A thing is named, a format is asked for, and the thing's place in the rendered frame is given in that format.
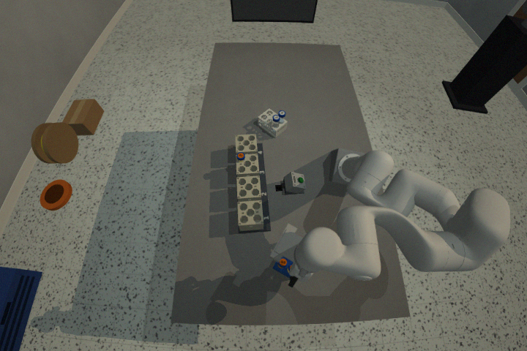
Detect blue tube rack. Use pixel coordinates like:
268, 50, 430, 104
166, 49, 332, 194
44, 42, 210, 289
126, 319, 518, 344
273, 258, 293, 278

